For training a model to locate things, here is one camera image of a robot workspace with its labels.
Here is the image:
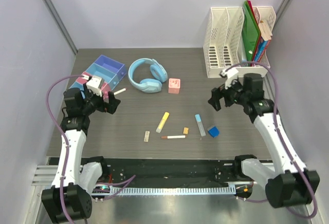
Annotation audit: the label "beige speckled eraser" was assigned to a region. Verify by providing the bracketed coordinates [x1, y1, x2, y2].
[143, 130, 150, 142]

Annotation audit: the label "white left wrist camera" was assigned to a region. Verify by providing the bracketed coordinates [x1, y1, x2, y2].
[86, 76, 104, 97]

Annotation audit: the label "light blue headphones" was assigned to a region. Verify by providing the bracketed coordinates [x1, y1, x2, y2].
[127, 58, 169, 94]

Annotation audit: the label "books in organizer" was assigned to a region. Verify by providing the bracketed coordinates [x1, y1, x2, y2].
[254, 20, 272, 62]

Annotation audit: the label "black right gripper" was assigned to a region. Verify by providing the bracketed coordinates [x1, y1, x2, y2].
[208, 77, 249, 111]

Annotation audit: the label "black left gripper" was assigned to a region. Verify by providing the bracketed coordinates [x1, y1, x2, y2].
[81, 83, 120, 115]

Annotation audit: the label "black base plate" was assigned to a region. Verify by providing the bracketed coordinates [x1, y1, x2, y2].
[79, 157, 263, 184]

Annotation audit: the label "aluminium rail frame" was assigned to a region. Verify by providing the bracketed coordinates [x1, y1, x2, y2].
[32, 165, 62, 187]

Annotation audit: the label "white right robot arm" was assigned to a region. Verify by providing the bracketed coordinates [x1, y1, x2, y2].
[208, 69, 320, 208]

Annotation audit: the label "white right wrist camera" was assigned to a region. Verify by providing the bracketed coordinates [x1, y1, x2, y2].
[220, 68, 239, 89]

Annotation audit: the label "white pink-tipped pen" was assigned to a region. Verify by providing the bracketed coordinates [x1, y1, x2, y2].
[114, 88, 127, 95]

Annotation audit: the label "red folder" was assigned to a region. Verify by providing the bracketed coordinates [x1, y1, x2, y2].
[246, 0, 261, 61]

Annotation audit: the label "small orange eraser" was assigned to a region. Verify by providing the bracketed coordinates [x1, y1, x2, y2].
[183, 127, 189, 135]

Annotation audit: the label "blue capped highlighter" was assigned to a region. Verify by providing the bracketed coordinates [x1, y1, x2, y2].
[195, 114, 206, 137]

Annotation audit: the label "pink cube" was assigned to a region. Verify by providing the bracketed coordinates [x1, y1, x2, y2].
[168, 78, 181, 94]

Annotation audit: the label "white slotted cable duct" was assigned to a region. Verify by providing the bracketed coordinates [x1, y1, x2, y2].
[118, 185, 236, 196]

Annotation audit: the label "green folder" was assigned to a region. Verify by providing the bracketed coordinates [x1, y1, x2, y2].
[242, 0, 261, 61]

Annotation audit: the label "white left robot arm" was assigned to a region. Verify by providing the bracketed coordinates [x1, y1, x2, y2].
[42, 88, 121, 223]

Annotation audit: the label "yellow highlighter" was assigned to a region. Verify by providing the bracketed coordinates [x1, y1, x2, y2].
[156, 112, 170, 133]

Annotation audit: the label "white brown-capped pen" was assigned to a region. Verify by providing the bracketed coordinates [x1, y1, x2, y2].
[161, 135, 186, 140]

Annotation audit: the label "blue pencil sharpener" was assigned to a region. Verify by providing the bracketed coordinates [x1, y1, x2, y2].
[207, 125, 220, 138]

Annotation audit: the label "white mesh file organizer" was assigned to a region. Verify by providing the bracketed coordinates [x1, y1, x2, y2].
[203, 6, 276, 78]

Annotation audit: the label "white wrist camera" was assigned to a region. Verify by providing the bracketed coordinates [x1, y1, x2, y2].
[86, 76, 104, 97]
[220, 68, 239, 89]

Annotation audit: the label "blue pink drawer organizer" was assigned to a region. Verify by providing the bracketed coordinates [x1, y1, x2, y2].
[82, 55, 127, 99]

